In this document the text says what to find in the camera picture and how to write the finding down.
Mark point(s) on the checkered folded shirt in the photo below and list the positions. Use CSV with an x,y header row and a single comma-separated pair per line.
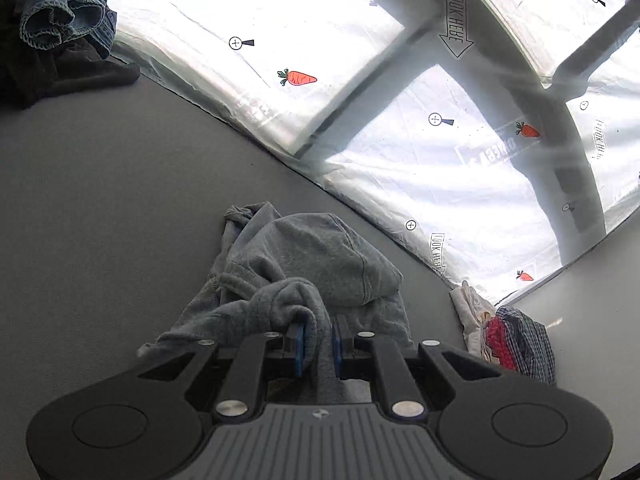
x,y
529,345

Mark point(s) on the cream white folded garment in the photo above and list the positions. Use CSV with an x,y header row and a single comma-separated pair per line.
x,y
474,313

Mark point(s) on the white printed carrot curtain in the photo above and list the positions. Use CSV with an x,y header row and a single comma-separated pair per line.
x,y
496,140

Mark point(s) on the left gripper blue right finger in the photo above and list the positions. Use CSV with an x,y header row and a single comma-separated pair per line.
x,y
377,359

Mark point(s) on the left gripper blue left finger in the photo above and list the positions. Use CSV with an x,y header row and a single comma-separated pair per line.
x,y
260,359

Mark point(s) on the black garment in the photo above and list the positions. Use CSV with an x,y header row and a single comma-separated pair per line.
x,y
29,75

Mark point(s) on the red folded garment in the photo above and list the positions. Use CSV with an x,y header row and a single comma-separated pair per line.
x,y
496,339

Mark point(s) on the blue denim garment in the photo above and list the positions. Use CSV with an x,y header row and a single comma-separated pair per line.
x,y
48,24

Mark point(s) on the grey zip hoodie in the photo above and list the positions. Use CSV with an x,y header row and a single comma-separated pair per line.
x,y
273,270

